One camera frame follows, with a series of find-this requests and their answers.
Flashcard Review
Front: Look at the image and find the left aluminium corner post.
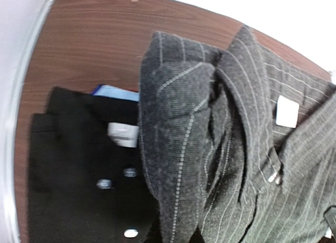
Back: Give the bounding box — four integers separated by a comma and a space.
1, 0, 55, 242

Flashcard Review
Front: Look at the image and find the dark pinstriped long sleeve shirt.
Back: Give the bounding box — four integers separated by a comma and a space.
139, 26, 335, 242

